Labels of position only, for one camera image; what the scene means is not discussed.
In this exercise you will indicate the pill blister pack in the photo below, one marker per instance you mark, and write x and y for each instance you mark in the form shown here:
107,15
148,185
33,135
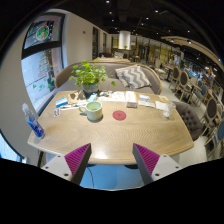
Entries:
57,112

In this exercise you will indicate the clear bottle with blue label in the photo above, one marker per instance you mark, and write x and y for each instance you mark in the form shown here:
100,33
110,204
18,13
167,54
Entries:
34,123

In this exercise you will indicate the flat white and blue box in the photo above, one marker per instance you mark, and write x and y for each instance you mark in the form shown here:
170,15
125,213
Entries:
144,98

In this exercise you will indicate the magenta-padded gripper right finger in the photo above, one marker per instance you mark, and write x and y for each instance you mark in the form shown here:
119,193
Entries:
147,159

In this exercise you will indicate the yellow card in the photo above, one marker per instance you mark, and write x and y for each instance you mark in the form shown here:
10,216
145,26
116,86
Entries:
163,98

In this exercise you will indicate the grey chevron pillow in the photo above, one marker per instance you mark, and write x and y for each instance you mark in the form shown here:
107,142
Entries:
134,77

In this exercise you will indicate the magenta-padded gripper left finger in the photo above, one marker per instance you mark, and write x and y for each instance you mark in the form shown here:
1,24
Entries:
77,159

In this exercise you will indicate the small blue and white box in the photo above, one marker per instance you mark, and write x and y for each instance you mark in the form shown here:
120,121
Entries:
61,102

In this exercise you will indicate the green potted plant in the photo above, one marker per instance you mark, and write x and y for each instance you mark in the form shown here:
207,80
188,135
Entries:
88,75

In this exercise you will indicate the flat round red coaster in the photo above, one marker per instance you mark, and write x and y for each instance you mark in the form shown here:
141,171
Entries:
119,115

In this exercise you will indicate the group of ceiling lights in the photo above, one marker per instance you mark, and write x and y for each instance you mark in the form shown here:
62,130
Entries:
147,18

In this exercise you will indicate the grey curved sofa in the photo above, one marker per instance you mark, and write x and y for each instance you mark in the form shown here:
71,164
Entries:
111,68

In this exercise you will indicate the white paper napkin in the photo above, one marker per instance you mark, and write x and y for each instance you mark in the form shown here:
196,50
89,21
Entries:
161,105

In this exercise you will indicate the white sachet strip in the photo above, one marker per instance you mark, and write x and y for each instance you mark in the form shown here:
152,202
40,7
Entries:
146,103

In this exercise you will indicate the clear plastic cup with straw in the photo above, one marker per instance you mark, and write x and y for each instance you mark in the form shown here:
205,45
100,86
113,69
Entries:
168,110

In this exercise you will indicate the light green mug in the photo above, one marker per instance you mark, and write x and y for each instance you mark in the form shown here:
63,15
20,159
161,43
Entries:
94,112

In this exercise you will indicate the white ointment tube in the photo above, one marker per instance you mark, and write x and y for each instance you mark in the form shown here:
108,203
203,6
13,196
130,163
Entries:
71,107

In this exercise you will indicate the group of dining chairs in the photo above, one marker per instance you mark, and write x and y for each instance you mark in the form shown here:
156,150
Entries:
211,108

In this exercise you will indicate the grey tufted chair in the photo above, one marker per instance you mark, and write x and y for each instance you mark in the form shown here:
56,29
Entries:
190,118

